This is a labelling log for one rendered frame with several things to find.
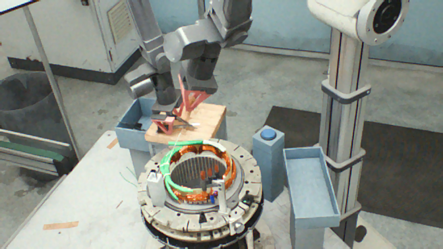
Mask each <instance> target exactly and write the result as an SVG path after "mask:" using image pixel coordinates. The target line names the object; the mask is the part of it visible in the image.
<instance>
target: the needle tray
mask: <svg viewBox="0 0 443 249"><path fill-rule="evenodd" d="M283 165H284V169H285V176H286V181H287V187H288V192H289V199H290V204H291V209H290V237H291V245H292V249H323V247H324V234H325V228H326V227H339V226H340V217H341V215H340V211H339V207H338V203H337V200H336V196H335V193H334V188H333V185H332V181H331V180H330V176H329V173H328V169H327V166H326V162H325V158H324V154H323V151H322V147H321V146H319V147H309V148H290V149H283Z"/></svg>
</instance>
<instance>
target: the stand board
mask: <svg viewBox="0 0 443 249"><path fill-rule="evenodd" d="M226 112H227V109H226V106H224V105H214V104H209V103H200V104H199V110H198V113H197V114H196V115H195V114H194V110H193V111H192V112H191V115H190V118H189V120H186V121H188V122H190V123H200V125H193V127H196V128H198V130H197V129H194V128H189V129H188V131H187V133H184V131H183V128H182V129H181V128H177V129H172V132H171V135H167V134H166V133H165V132H164V131H160V133H159V134H158V136H156V131H157V129H158V128H157V125H156V124H155V123H154V122H153V123H152V125H151V127H150V128H149V129H148V131H147V133H146V134H145V139H146V141H149V142H156V143H161V144H168V142H176V141H177V142H183V141H189V140H193V139H199V138H202V139H203V140H208V139H209V138H213V139H214V137H215V135H216V133H217V131H218V129H219V127H220V125H221V123H222V120H223V118H224V116H225V114H226ZM182 124H183V123H182V122H179V121H178V120H175V119H174V122H173V126H177V125H182ZM180 131H181V132H180ZM179 132H180V133H179ZM179 134H180V135H179ZM178 136H179V138H178ZM177 138H178V140H177Z"/></svg>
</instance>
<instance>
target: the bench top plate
mask: <svg viewBox="0 0 443 249"><path fill-rule="evenodd" d="M116 137H117V134H116V132H114V131H106V132H105V133H103V135H102V136H101V137H100V139H99V140H98V141H97V142H96V143H95V144H94V145H93V146H92V148H91V149H90V150H89V152H88V153H87V154H86V155H85V156H84V157H83V158H82V160H81V161H80V162H79V163H78V165H77V166H76V167H75V168H74V169H73V170H72V172H71V173H70V174H69V175H68V176H67V177H66V178H65V180H64V181H63V182H62V183H61V185H60V186H59V187H58V188H57V190H56V191H55V192H54V193H53V194H52V195H51V197H50V198H49V199H48V200H47V202H46V203H45V204H44V205H43V206H42V207H41V208H40V210H39V211H38V212H37V214H35V216H34V217H33V218H32V219H31V220H30V221H29V222H28V223H27V224H26V226H25V227H24V228H23V230H22V231H21V232H20V233H19V235H18V236H17V237H16V238H15V239H14V240H13V242H12V243H11V244H10V245H9V247H8V248H7V249H145V247H146V243H147V241H148V238H149V236H150V233H149V232H148V230H147V229H146V227H145V226H144V223H143V221H142V217H141V213H140V205H139V204H138V199H139V198H138V199H137V197H138V188H137V187H136V186H135V185H134V184H136V185H137V186H138V181H137V179H136V177H135V176H136V173H135V170H134V166H133V161H132V159H131V154H130V151H129V149H125V148H120V145H119V143H117V144H116V145H114V146H113V147H112V148H111V149H107V148H106V147H107V146H108V145H109V144H110V143H111V142H112V141H113V140H114V139H115V138H116ZM126 166H127V167H128V168H129V169H130V170H131V171H132V172H133V173H134V174H135V176H134V175H133V173H132V172H131V171H130V170H129V169H128V168H127V167H126ZM120 172H121V173H120ZM121 174H122V175H123V176H124V177H125V178H126V179H127V180H128V181H130V182H132V183H134V184H132V183H130V182H128V181H127V180H125V179H124V178H123V177H122V175H121ZM139 202H140V200H139ZM290 209H291V204H290V199H289V192H288V188H287V187H286V186H285V185H284V191H283V192H282V193H281V194H280V195H279V196H278V197H277V198H276V199H275V201H274V202H273V203H270V202H269V201H267V200H264V205H263V210H262V214H261V218H263V219H264V220H265V222H267V224H268V226H269V228H270V229H271V231H272V234H273V236H274V241H275V247H276V249H292V245H291V237H290ZM72 221H79V224H78V226H77V227H72V228H66V229H52V230H43V227H44V224H51V223H66V222H72ZM323 249H350V247H348V245H346V244H345V243H344V242H343V240H342V239H341V238H340V237H339V236H338V235H337V234H336V233H335V232H334V231H333V230H331V229H330V228H329V227H326V228H325V234H324V247H323Z"/></svg>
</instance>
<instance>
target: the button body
mask: <svg viewBox="0 0 443 249"><path fill-rule="evenodd" d="M265 129H272V130H274V131H276V133H277V137H276V139H274V140H271V141H265V140H263V139H261V137H260V133H261V132H262V131H263V130H265ZM283 149H285V134H284V133H282V132H280V131H278V130H275V129H273V128H271V127H269V126H265V127H263V128H262V129H261V130H260V131H258V132H257V133H256V134H255V135H254V136H253V137H252V154H253V158H254V159H255V161H256V165H253V166H254V167H256V166H258V167H259V169H260V176H261V185H262V189H263V193H264V200H267V201H269V202H270V203H273V202H274V201H275V199H276V198H277V197H278V196H279V195H280V194H281V193H282V192H283V191H284V165H283Z"/></svg>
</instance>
